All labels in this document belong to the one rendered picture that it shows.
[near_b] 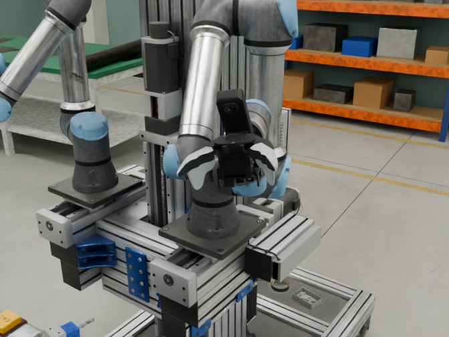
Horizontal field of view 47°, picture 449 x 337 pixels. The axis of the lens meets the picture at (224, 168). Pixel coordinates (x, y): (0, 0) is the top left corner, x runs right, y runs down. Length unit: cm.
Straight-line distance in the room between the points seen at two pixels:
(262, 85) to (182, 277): 52
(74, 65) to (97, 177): 37
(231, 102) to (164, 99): 68
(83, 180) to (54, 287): 151
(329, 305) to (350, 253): 87
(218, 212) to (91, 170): 50
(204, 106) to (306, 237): 65
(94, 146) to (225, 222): 52
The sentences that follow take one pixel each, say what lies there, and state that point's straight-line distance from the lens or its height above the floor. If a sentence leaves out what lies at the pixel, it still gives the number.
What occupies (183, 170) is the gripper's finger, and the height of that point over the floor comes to 144.
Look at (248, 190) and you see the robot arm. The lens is 107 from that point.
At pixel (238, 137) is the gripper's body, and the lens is 87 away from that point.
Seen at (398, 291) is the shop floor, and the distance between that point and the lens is 312.
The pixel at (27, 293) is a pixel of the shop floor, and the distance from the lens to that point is 314.
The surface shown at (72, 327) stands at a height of 84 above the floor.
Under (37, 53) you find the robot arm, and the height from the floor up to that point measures 149.
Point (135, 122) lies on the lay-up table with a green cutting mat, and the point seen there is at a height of 26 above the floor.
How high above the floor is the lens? 175
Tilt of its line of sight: 23 degrees down
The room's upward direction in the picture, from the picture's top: straight up
